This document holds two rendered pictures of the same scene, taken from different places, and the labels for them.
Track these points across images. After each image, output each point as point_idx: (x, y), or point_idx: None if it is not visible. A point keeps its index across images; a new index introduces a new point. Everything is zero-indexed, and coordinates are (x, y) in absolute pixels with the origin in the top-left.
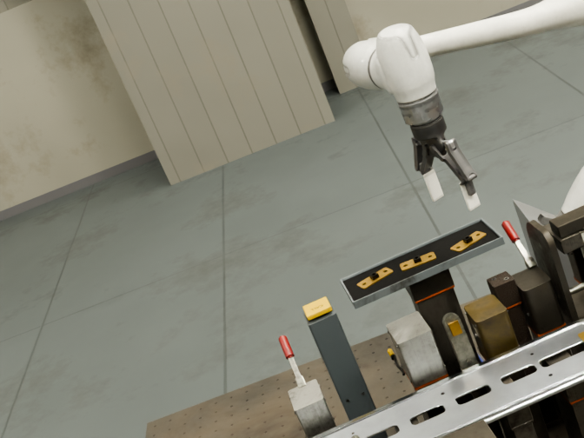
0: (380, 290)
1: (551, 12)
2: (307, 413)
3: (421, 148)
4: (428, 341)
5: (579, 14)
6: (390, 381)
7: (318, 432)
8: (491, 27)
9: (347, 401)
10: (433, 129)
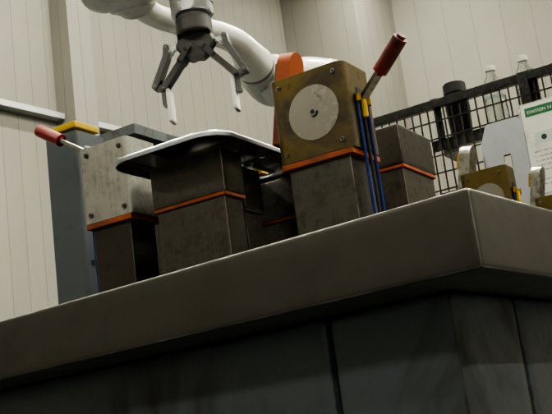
0: (158, 131)
1: (253, 39)
2: (136, 149)
3: (168, 62)
4: None
5: (266, 59)
6: None
7: (142, 185)
8: (213, 20)
9: (93, 262)
10: (209, 20)
